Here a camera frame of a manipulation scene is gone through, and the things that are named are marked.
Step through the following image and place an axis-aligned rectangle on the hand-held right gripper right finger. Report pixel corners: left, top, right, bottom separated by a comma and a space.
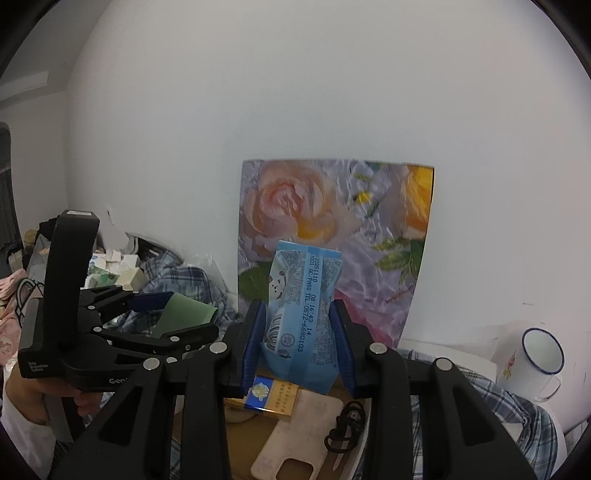
330, 299, 539, 480

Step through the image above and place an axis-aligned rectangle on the yellow and blue cigarette pack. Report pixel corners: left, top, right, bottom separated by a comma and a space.
225, 375, 301, 421

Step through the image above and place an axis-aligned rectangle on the person's left forearm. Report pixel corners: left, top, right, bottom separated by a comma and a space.
2, 388, 58, 478

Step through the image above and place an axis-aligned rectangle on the black cord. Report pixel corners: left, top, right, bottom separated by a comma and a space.
323, 401, 365, 452

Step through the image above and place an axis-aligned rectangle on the pink patterned cloth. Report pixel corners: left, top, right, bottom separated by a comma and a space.
0, 270, 28, 365

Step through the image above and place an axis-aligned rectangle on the clear plastic wrap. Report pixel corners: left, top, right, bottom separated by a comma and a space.
187, 253, 229, 296

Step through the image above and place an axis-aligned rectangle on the cardboard box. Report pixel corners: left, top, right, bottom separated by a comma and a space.
171, 364, 370, 480

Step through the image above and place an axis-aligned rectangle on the blue tissue pack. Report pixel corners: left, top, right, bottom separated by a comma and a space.
261, 240, 343, 395

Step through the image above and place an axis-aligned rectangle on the beige phone case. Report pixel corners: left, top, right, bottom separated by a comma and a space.
250, 390, 345, 480

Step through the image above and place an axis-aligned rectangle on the person's left hand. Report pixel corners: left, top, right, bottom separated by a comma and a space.
4, 364, 100, 423

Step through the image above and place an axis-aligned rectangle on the green notebook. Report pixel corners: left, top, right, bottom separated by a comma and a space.
152, 292, 219, 337

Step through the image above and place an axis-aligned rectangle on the blue plaid shirt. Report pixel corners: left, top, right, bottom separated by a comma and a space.
115, 249, 566, 480

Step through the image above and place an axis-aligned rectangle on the white enamel mug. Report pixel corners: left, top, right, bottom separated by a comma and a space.
490, 328, 565, 402

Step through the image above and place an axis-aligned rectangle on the cream small carton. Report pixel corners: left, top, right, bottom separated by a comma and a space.
115, 267, 148, 291

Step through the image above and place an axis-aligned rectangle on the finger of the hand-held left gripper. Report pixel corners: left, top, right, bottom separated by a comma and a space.
78, 285, 176, 324
90, 323, 220, 365

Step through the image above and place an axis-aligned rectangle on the floral picture board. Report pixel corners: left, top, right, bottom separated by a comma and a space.
237, 158, 435, 352

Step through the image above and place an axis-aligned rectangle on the beige round vented puck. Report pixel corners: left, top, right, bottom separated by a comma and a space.
225, 406, 259, 425

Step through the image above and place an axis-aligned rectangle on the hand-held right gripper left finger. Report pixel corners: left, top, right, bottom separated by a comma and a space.
48, 302, 269, 480

